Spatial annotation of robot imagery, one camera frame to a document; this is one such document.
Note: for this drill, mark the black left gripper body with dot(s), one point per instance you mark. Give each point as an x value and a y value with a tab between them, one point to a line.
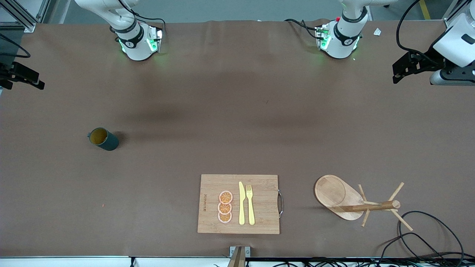
429	63

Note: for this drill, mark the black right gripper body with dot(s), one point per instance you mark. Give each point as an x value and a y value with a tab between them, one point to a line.
8	73

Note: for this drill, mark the yellow plastic knife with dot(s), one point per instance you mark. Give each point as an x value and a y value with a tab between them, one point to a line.
242	207

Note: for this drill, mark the wooden mug rack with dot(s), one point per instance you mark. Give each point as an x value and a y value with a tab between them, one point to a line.
334	193

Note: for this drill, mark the yellow plastic fork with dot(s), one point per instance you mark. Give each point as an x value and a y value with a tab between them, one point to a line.
251	211

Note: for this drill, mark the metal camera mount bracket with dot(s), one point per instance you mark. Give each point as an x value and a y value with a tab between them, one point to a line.
239	256

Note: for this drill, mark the aluminium frame post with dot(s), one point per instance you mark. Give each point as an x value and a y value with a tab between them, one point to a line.
449	22
28	26

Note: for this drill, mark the dark green mug yellow inside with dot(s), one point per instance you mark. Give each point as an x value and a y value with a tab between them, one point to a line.
109	142

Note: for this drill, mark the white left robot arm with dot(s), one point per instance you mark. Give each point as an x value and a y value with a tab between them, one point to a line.
345	37

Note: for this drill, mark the orange slice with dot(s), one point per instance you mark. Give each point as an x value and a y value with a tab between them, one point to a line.
225	197

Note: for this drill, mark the white paper scrap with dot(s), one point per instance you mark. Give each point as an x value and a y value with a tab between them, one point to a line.
377	32

